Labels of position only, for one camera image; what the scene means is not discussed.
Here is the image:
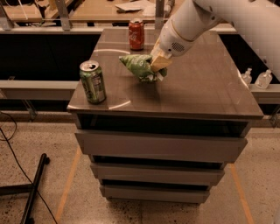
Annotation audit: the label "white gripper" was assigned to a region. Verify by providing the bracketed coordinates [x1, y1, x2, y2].
[150, 17, 195, 72]

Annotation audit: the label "green jalapeno chip bag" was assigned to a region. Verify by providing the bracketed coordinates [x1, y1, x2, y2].
[119, 54, 167, 82]

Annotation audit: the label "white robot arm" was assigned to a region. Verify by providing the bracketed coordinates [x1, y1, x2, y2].
[151, 0, 280, 80]

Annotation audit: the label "red soda can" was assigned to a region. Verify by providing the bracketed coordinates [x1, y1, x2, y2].
[129, 18, 144, 51]

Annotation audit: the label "green soda can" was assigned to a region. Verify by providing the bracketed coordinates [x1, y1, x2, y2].
[80, 60, 107, 104]

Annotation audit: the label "white papers on desk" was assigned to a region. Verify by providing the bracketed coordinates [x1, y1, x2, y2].
[115, 0, 156, 11]

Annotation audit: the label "grey drawer cabinet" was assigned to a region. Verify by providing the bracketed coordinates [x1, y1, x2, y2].
[67, 30, 263, 192]

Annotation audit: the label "top grey drawer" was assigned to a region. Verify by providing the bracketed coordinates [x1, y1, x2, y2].
[75, 129, 247, 163]

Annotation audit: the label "grey drawer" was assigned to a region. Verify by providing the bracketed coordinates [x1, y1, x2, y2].
[90, 163, 224, 186]
[100, 185, 210, 204]
[75, 129, 247, 163]

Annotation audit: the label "clear sanitizer bottle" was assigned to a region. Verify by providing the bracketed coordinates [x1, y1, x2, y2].
[241, 68, 252, 86]
[255, 69, 272, 89]

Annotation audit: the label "wooden background desk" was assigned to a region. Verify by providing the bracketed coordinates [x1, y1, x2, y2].
[0, 0, 187, 25]

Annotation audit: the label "middle grey drawer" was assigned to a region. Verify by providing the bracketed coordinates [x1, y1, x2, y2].
[90, 163, 224, 186]

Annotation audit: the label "bottom grey drawer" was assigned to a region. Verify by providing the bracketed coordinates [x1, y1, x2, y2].
[100, 185, 210, 204]

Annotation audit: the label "black stand base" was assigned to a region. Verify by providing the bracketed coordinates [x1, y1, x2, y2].
[0, 153, 50, 224]

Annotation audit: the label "black floor cable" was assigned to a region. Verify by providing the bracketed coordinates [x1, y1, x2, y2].
[0, 112, 58, 224]

